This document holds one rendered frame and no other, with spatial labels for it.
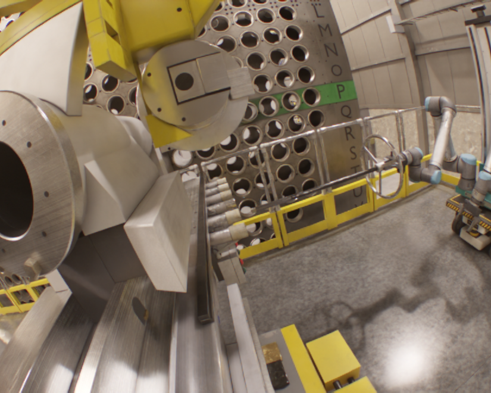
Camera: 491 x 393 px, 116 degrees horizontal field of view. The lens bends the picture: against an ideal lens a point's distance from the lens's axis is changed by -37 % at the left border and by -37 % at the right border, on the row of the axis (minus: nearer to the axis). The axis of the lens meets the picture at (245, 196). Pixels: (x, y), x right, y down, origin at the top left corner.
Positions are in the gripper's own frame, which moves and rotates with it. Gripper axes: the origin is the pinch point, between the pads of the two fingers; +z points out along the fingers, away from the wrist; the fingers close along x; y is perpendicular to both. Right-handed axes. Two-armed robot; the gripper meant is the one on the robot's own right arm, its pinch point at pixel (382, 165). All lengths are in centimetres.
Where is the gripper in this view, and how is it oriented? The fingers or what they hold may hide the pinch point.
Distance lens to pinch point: 148.7
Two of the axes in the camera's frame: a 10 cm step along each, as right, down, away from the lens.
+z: -9.5, 3.0, -0.8
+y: -2.5, -8.7, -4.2
